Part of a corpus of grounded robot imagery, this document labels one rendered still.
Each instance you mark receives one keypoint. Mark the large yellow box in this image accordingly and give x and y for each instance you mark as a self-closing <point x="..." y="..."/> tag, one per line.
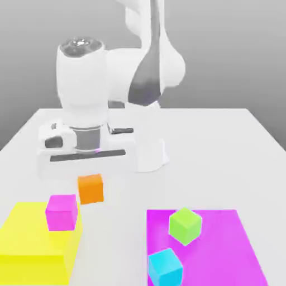
<point x="29" y="245"/>

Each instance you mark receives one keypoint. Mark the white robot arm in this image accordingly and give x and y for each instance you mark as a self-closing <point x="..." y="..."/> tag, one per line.
<point x="82" y="85"/>

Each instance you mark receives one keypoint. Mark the small green cube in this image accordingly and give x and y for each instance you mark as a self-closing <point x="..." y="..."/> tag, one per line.
<point x="185" y="225"/>

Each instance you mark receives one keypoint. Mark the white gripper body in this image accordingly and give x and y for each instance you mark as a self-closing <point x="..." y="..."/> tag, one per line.
<point x="89" y="164"/>

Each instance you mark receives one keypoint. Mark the small orange cube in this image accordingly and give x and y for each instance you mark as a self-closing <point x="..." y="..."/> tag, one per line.
<point x="90" y="190"/>

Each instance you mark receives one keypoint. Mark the small cyan cube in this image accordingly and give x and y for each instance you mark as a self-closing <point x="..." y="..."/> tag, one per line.
<point x="164" y="268"/>

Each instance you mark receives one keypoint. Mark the small magenta cube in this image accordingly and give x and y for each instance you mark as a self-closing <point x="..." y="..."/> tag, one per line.
<point x="61" y="213"/>

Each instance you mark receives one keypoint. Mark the large magenta box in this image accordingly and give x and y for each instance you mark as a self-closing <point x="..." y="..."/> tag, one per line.
<point x="223" y="250"/>

